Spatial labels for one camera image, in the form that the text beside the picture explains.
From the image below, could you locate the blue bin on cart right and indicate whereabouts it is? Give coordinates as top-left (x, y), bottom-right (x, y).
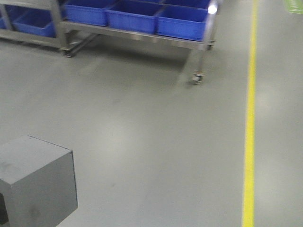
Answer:
top-left (156, 0), bottom-right (210, 41)

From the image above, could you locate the blue bin lower shelf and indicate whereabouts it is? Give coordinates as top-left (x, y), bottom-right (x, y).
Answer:
top-left (12, 9), bottom-right (56, 38)

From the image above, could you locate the steel cart with wheels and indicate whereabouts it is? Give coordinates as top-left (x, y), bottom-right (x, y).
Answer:
top-left (0, 0), bottom-right (222, 83)

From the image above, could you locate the blue bin on cart left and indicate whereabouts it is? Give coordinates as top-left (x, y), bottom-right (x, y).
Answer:
top-left (64, 0), bottom-right (118, 26)

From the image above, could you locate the gray square hollow base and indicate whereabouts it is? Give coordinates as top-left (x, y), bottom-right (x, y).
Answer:
top-left (0, 136), bottom-right (78, 227)

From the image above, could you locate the blue bin on cart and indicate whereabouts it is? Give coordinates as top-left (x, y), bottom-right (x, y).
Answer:
top-left (156, 0), bottom-right (210, 41)
top-left (107, 0), bottom-right (163, 34)
top-left (64, 0), bottom-right (118, 26)

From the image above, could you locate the blue bin on cart middle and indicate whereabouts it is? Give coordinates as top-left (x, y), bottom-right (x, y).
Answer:
top-left (107, 0), bottom-right (163, 34)

